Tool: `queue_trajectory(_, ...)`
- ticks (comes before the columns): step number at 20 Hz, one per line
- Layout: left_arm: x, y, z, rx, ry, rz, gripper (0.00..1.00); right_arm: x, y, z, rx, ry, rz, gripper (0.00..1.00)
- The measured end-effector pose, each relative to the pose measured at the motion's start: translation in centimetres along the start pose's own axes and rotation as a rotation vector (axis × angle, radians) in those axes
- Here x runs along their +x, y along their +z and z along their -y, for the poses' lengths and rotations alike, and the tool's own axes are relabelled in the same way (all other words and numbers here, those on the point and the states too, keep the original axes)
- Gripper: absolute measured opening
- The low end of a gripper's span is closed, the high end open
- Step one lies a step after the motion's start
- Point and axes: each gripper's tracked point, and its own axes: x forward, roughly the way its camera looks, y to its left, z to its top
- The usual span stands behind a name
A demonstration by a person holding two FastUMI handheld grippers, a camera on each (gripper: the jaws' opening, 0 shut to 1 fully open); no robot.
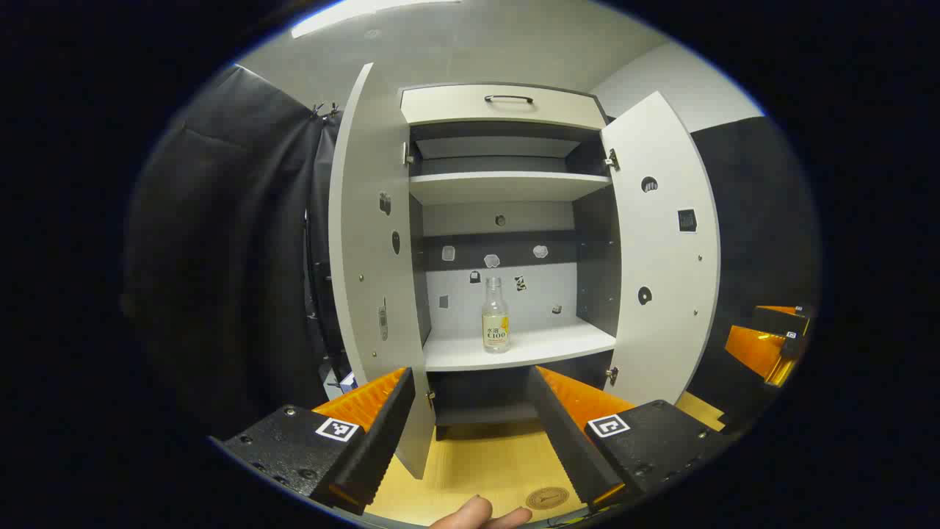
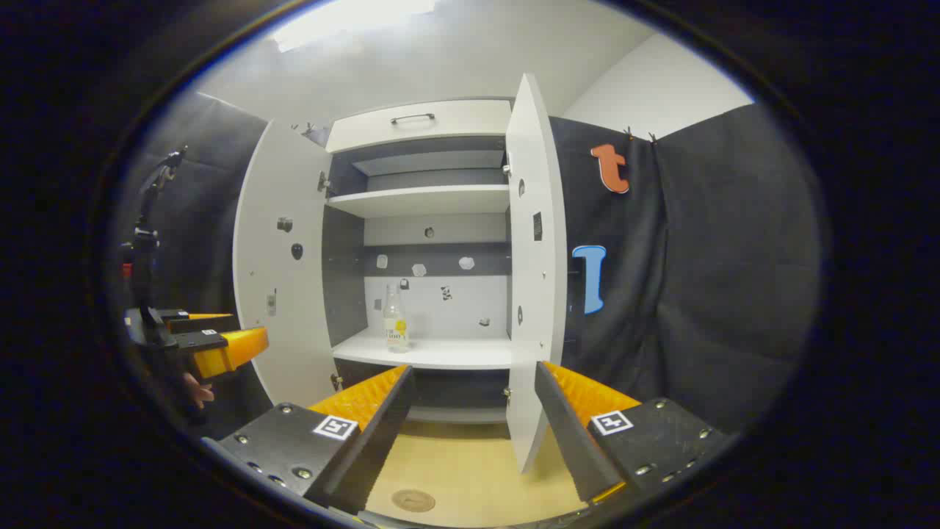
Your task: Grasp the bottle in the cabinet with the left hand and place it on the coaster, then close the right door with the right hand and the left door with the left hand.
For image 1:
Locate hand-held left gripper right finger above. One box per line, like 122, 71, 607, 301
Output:
526, 364, 737, 513

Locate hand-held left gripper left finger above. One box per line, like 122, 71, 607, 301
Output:
219, 366, 417, 517

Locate grey cabinet door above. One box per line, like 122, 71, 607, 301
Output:
601, 91, 722, 407
328, 62, 435, 481

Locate clear bottle with yellow label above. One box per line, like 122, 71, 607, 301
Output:
482, 277, 511, 353

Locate white cabinet shelf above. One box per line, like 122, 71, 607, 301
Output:
423, 317, 617, 373
409, 171, 613, 206

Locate grey cabinet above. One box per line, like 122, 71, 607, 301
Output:
400, 82, 622, 442

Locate grey cabinet drawer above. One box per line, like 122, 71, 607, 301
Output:
400, 83, 609, 132

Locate white and blue box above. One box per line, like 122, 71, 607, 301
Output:
323, 371, 361, 399

